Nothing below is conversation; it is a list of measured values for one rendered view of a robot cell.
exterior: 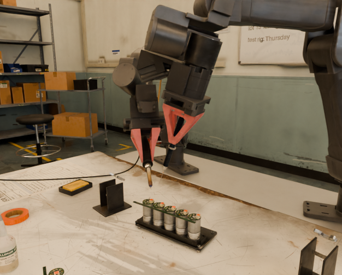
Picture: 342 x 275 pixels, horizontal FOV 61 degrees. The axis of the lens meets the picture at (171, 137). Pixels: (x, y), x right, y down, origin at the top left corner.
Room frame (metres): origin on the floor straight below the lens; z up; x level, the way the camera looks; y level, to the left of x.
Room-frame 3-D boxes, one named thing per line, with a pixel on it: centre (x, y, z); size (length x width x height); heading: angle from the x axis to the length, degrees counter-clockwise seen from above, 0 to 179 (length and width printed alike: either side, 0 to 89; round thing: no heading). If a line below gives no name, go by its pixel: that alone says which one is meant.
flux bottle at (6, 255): (0.44, 0.28, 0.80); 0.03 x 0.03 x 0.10
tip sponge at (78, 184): (0.77, 0.27, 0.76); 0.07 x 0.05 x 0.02; 148
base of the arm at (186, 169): (0.98, -0.01, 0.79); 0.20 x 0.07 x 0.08; 33
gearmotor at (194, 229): (0.50, -0.04, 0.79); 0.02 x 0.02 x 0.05
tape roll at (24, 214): (0.60, 0.36, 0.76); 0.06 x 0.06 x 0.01
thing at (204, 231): (0.55, -0.01, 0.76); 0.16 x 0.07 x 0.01; 55
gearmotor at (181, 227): (0.52, -0.02, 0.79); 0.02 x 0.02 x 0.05
